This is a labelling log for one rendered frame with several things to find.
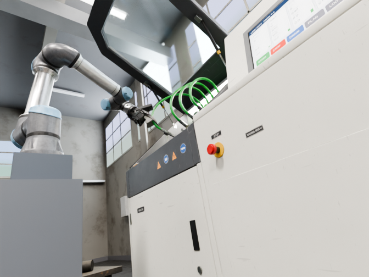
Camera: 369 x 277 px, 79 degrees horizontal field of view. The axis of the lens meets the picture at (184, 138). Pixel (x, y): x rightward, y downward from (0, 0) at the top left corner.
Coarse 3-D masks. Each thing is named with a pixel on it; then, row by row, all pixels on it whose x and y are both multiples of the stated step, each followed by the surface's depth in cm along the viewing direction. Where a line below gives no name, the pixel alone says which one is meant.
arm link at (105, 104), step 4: (112, 96) 137; (104, 100) 137; (108, 100) 137; (112, 100) 136; (100, 104) 139; (104, 104) 137; (108, 104) 136; (112, 104) 137; (116, 104) 137; (104, 108) 138; (108, 108) 138; (112, 108) 140; (116, 108) 143
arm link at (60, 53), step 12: (48, 48) 108; (60, 48) 108; (72, 48) 112; (48, 60) 109; (60, 60) 110; (72, 60) 111; (84, 60) 116; (84, 72) 117; (96, 72) 120; (96, 84) 124; (108, 84) 125; (120, 96) 132
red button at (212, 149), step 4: (212, 144) 72; (216, 144) 75; (220, 144) 74; (208, 148) 73; (212, 148) 71; (216, 148) 71; (220, 148) 73; (208, 152) 72; (212, 152) 71; (216, 152) 73; (220, 152) 73; (216, 156) 74; (220, 156) 73
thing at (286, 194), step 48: (240, 48) 113; (336, 48) 48; (240, 96) 69; (288, 96) 56; (336, 96) 47; (240, 144) 67; (288, 144) 55; (336, 144) 46; (240, 192) 65; (288, 192) 54; (336, 192) 46; (240, 240) 64; (288, 240) 53; (336, 240) 45
